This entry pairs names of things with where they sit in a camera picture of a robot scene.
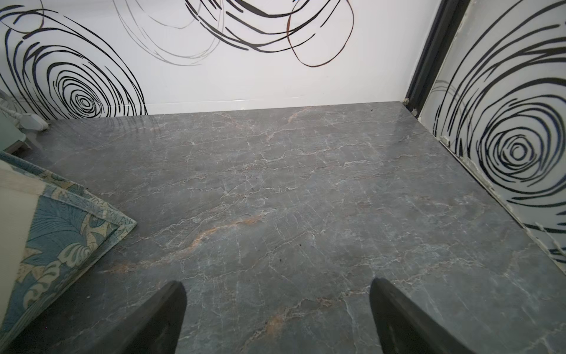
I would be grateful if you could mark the cream canvas bag blue handles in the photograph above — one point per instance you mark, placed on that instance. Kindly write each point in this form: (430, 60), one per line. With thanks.
(53, 231)

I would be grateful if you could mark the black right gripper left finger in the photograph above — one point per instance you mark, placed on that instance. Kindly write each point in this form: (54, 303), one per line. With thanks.
(154, 327)

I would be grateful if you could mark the black corner frame post right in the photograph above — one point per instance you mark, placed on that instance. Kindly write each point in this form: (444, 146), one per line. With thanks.
(441, 35)

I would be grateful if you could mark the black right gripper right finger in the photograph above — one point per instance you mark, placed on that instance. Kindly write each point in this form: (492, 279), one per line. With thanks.
(403, 327)

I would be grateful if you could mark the mint green toaster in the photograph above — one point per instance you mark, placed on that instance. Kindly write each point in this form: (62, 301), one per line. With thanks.
(11, 137)

